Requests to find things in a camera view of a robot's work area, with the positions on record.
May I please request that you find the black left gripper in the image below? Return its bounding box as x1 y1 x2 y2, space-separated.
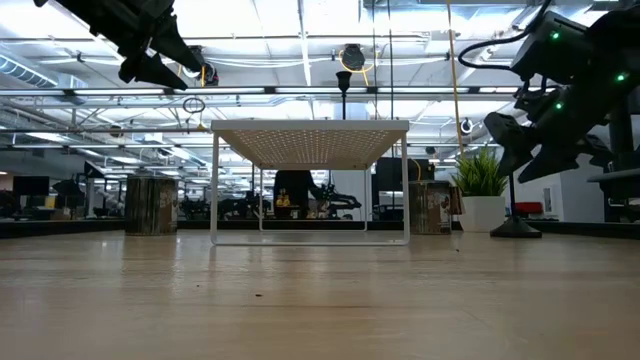
99 0 206 92

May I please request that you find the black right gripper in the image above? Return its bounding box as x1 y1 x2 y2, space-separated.
483 84 614 185

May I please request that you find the black candlestick holder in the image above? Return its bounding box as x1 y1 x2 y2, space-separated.
489 172 544 239
335 70 353 121

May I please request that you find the silver tin can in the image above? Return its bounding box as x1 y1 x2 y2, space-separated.
124 174 179 237
408 179 464 236

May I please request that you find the green plant in white pot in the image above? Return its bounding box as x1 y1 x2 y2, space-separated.
451 147 510 234

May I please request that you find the black computer monitor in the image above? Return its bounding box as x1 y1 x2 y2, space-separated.
606 99 637 174

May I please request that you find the gray computer desk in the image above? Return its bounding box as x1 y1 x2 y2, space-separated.
587 168 640 224

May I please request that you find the black background screen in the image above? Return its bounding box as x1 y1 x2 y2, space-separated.
374 157 436 194

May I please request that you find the white perforated metal shelf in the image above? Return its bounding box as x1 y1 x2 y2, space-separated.
209 118 411 247

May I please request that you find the small background monitor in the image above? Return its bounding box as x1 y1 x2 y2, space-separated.
12 175 51 197

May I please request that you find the yellow hanging cable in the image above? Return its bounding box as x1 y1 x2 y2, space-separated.
446 0 465 157

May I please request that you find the black aluminium table frame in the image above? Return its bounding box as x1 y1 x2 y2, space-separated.
0 218 640 240

